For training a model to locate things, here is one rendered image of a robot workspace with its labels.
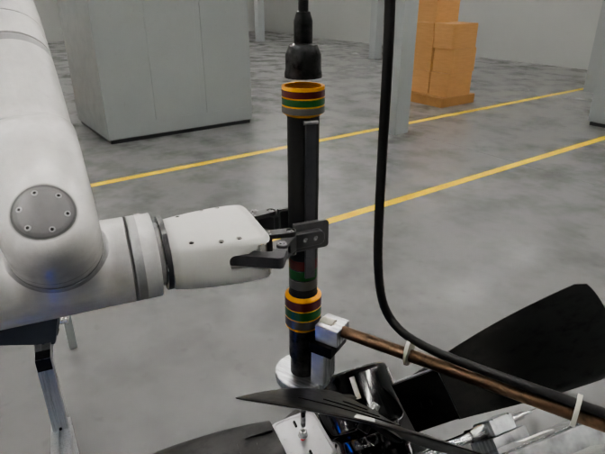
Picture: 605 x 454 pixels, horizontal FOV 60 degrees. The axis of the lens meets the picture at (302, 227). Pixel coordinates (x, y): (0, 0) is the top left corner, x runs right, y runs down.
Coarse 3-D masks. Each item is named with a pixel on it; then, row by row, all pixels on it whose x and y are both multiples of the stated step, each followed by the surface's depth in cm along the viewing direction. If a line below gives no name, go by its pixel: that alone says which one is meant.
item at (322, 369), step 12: (324, 324) 61; (336, 324) 61; (324, 336) 61; (336, 336) 60; (312, 348) 62; (324, 348) 61; (336, 348) 61; (288, 360) 68; (312, 360) 63; (324, 360) 62; (276, 372) 66; (288, 372) 66; (312, 372) 64; (324, 372) 63; (288, 384) 64; (300, 384) 64; (312, 384) 64; (324, 384) 64
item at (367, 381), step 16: (352, 368) 73; (368, 368) 73; (384, 368) 75; (336, 384) 72; (368, 384) 72; (384, 384) 73; (368, 400) 71; (384, 400) 72; (320, 416) 74; (384, 416) 70; (400, 416) 73; (336, 432) 71; (352, 432) 70; (368, 432) 70; (352, 448) 71; (368, 448) 70; (384, 448) 69; (400, 448) 68; (416, 448) 69
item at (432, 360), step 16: (352, 336) 59; (368, 336) 59; (384, 352) 58; (400, 352) 57; (416, 352) 56; (432, 368) 55; (448, 368) 54; (464, 368) 54; (480, 384) 53; (496, 384) 52; (528, 400) 50; (544, 400) 50; (560, 416) 49; (592, 416) 48
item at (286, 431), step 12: (288, 420) 75; (300, 420) 75; (312, 420) 74; (276, 432) 73; (288, 432) 73; (312, 432) 72; (324, 432) 72; (288, 444) 71; (300, 444) 71; (312, 444) 71; (324, 444) 70
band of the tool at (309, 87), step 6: (288, 84) 53; (294, 84) 54; (300, 84) 54; (306, 84) 54; (312, 84) 54; (318, 84) 53; (288, 90) 51; (294, 90) 50; (300, 90) 50; (306, 90) 50; (312, 90) 50; (318, 90) 51; (282, 96) 52; (324, 96) 52; (294, 108) 51; (300, 108) 51; (306, 108) 51; (312, 108) 51; (288, 114) 52; (318, 114) 52
